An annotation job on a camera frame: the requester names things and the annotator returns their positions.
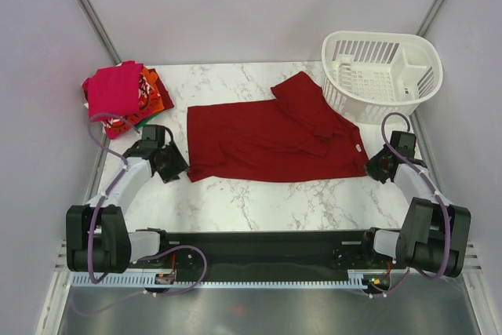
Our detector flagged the orange red printed folded shirt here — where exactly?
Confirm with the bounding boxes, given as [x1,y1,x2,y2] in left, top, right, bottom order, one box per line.
[103,67,174,140]

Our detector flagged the dark red t-shirt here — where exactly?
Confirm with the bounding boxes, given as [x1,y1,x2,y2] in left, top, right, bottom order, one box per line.
[187,71,369,183]

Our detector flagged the green folded shirt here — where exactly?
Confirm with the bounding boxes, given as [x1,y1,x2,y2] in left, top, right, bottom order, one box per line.
[136,115,156,129]

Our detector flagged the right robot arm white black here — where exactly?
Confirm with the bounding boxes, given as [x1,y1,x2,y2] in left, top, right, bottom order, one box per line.
[358,131,471,279]

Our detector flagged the white plastic laundry basket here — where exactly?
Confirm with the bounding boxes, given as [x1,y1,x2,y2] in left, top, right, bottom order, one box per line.
[321,31,443,124]

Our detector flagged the white slotted cable duct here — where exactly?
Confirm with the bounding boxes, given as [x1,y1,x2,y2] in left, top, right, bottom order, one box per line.
[71,269,367,289]

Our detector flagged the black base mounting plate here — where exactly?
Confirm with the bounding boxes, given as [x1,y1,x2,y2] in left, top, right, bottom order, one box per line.
[133,230,391,280]

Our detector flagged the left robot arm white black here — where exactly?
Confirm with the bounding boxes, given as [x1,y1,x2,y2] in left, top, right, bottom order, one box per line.
[66,125,188,279]

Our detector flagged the aluminium rail frame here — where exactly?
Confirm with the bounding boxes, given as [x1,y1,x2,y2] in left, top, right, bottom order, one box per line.
[464,243,482,270]

